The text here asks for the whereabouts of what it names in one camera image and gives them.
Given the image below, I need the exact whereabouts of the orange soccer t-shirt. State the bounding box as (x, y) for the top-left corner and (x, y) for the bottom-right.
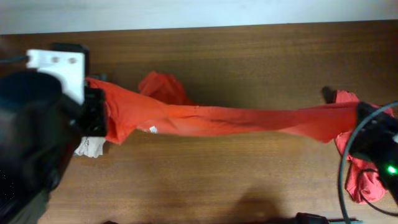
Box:
(87, 72), (359, 144)

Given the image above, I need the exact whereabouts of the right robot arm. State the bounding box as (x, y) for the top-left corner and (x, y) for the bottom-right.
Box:
(322, 101), (397, 223)

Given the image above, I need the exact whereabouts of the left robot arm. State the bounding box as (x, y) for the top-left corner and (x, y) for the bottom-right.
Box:
(1, 43), (108, 223)

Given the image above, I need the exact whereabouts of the beige folded garment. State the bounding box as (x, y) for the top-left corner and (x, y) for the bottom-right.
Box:
(74, 137), (106, 158)

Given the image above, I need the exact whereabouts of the red t-shirt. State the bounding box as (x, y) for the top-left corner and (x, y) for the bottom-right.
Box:
(334, 90), (387, 204)

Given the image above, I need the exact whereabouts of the right black cable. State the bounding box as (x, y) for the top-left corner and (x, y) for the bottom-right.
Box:
(338, 101), (398, 224)

